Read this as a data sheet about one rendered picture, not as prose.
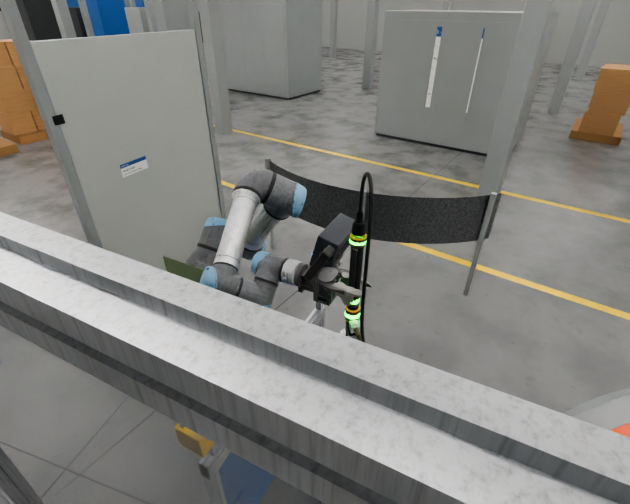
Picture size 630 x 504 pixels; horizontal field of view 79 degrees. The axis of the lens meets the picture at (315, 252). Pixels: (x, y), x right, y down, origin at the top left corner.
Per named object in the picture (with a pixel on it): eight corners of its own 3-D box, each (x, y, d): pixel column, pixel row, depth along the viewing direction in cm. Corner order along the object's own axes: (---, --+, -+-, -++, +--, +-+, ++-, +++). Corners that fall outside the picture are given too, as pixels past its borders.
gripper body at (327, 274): (341, 292, 114) (306, 281, 119) (343, 268, 110) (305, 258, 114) (331, 307, 109) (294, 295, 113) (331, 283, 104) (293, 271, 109)
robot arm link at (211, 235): (196, 243, 167) (207, 214, 169) (225, 253, 171) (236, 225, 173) (198, 242, 156) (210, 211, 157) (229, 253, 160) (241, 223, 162)
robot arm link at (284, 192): (229, 233, 174) (275, 164, 131) (259, 244, 179) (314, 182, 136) (222, 256, 168) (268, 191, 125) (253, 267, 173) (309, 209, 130)
